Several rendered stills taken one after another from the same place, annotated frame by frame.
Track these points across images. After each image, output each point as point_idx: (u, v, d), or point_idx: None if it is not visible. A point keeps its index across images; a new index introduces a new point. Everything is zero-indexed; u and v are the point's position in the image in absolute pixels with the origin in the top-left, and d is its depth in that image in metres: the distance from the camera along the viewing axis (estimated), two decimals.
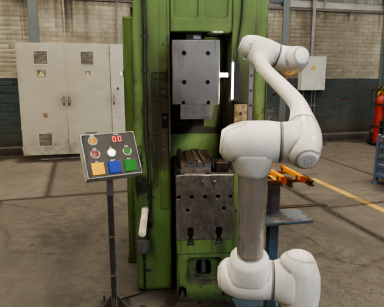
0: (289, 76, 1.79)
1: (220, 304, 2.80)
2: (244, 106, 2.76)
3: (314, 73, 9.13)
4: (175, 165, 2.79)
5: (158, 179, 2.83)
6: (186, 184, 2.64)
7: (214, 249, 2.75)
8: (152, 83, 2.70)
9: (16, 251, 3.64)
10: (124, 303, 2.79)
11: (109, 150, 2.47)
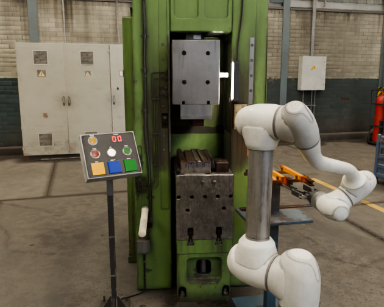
0: None
1: (220, 304, 2.80)
2: (244, 106, 2.76)
3: (314, 73, 9.13)
4: (175, 165, 2.79)
5: (158, 179, 2.83)
6: (186, 184, 2.64)
7: (214, 249, 2.75)
8: (152, 83, 2.70)
9: (16, 251, 3.64)
10: (124, 303, 2.79)
11: (109, 150, 2.47)
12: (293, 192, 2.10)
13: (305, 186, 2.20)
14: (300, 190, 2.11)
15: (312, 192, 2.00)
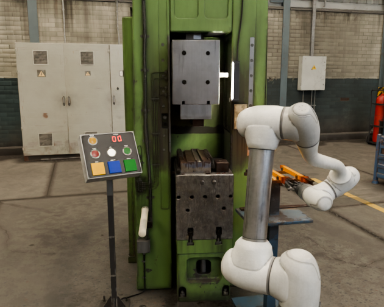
0: None
1: (220, 304, 2.80)
2: (244, 106, 2.76)
3: (314, 73, 9.13)
4: (175, 165, 2.79)
5: (158, 179, 2.83)
6: (186, 184, 2.64)
7: (214, 249, 2.75)
8: (152, 83, 2.70)
9: (16, 251, 3.64)
10: (124, 303, 2.79)
11: (109, 150, 2.47)
12: (285, 184, 2.25)
13: None
14: (291, 183, 2.25)
15: (299, 185, 2.14)
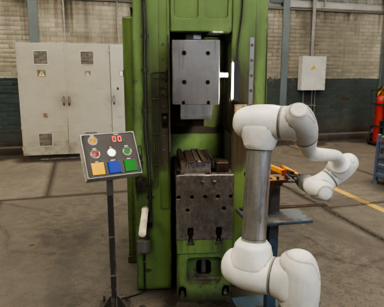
0: None
1: (220, 304, 2.80)
2: (244, 106, 2.76)
3: (314, 73, 9.13)
4: (175, 165, 2.79)
5: (158, 179, 2.83)
6: (186, 184, 2.64)
7: (214, 249, 2.75)
8: (152, 83, 2.70)
9: (16, 251, 3.64)
10: (124, 303, 2.79)
11: (109, 150, 2.47)
12: (286, 176, 2.24)
13: None
14: (292, 175, 2.24)
15: (300, 176, 2.13)
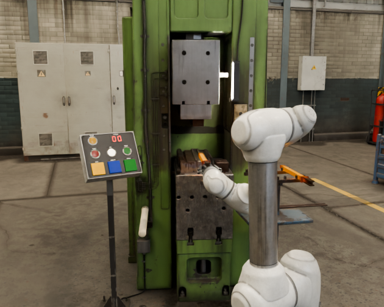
0: None
1: (220, 304, 2.80)
2: (244, 106, 2.76)
3: (314, 73, 9.13)
4: (175, 165, 2.79)
5: (158, 179, 2.83)
6: (186, 184, 2.64)
7: (214, 249, 2.75)
8: (152, 83, 2.70)
9: (16, 251, 3.64)
10: (124, 303, 2.79)
11: (109, 150, 2.47)
12: None
13: None
14: (205, 166, 2.17)
15: (206, 168, 2.05)
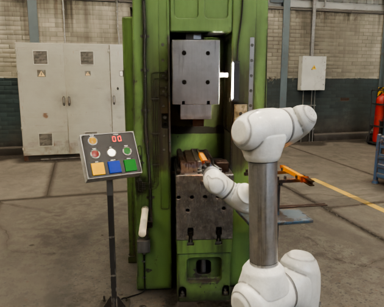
0: None
1: (220, 304, 2.80)
2: (244, 106, 2.76)
3: (314, 73, 9.13)
4: (175, 165, 2.79)
5: (158, 179, 2.83)
6: (186, 184, 2.64)
7: (214, 249, 2.75)
8: (152, 83, 2.70)
9: (16, 251, 3.64)
10: (124, 303, 2.79)
11: (109, 150, 2.47)
12: None
13: None
14: (205, 165, 2.17)
15: (206, 167, 2.05)
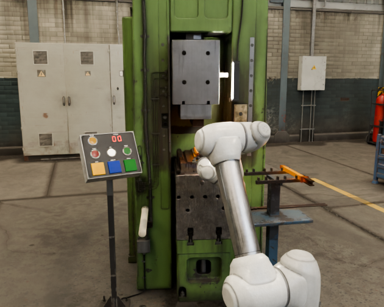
0: None
1: (220, 304, 2.80)
2: (244, 106, 2.76)
3: (314, 73, 9.13)
4: (175, 165, 2.79)
5: (158, 179, 2.83)
6: (186, 184, 2.64)
7: (214, 249, 2.75)
8: (152, 83, 2.70)
9: (16, 251, 3.64)
10: (124, 303, 2.79)
11: (109, 150, 2.47)
12: None
13: None
14: (199, 157, 2.51)
15: (199, 158, 2.40)
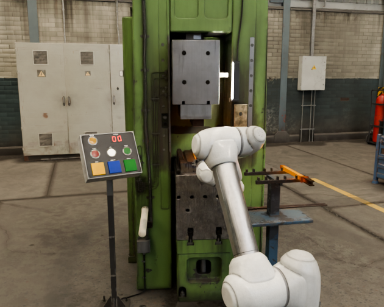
0: None
1: (220, 304, 2.80)
2: (244, 106, 2.76)
3: (314, 73, 9.13)
4: (175, 165, 2.79)
5: (158, 179, 2.83)
6: (186, 184, 2.64)
7: (214, 249, 2.75)
8: (152, 83, 2.70)
9: (16, 251, 3.64)
10: (124, 303, 2.79)
11: (109, 150, 2.47)
12: None
13: None
14: (199, 160, 2.56)
15: (199, 161, 2.44)
